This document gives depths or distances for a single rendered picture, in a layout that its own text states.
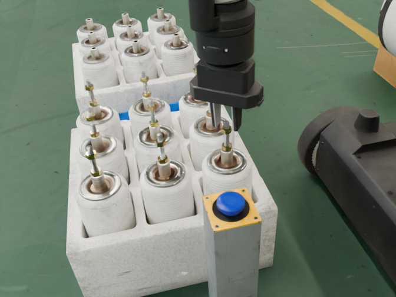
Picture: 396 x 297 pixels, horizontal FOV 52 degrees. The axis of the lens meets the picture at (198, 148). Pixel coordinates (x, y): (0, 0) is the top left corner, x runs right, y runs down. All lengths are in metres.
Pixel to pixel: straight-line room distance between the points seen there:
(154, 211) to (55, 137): 0.68
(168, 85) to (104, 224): 0.56
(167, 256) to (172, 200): 0.12
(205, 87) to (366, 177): 0.39
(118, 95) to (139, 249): 0.54
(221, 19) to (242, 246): 0.32
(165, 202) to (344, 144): 0.42
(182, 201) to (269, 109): 0.70
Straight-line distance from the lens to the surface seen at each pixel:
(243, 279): 0.66
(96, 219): 0.74
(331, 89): 1.51
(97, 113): 0.92
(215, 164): 0.75
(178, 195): 0.72
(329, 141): 0.95
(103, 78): 1.18
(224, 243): 0.58
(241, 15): 0.58
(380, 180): 0.86
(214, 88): 0.64
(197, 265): 0.83
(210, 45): 0.59
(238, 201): 0.57
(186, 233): 0.75
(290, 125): 1.30
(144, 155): 0.81
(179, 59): 1.19
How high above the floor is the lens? 0.74
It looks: 38 degrees down
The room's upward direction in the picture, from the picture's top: 4 degrees counter-clockwise
